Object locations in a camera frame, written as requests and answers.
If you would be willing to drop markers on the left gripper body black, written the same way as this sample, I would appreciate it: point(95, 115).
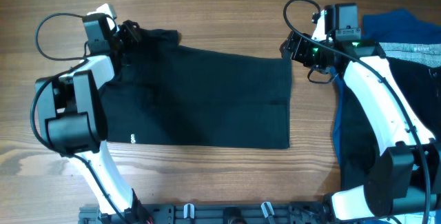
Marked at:
point(126, 38)

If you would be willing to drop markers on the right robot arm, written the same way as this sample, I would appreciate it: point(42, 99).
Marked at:
point(406, 177)

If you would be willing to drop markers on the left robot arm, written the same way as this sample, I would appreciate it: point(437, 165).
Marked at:
point(67, 117)

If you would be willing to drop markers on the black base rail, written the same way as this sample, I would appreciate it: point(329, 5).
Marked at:
point(289, 213)

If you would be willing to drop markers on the light blue jeans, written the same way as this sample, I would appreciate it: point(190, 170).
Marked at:
point(416, 218)

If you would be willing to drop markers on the grey patterned garment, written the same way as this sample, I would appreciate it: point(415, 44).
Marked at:
point(426, 54)

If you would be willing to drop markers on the blue garment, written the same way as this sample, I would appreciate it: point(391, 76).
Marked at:
point(400, 26)

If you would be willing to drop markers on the black t-shirt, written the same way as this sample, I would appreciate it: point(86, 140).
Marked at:
point(169, 94)

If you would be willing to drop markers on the dark folded garment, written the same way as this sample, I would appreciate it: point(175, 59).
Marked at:
point(354, 139)

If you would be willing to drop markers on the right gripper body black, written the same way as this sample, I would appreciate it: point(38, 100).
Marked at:
point(311, 56)

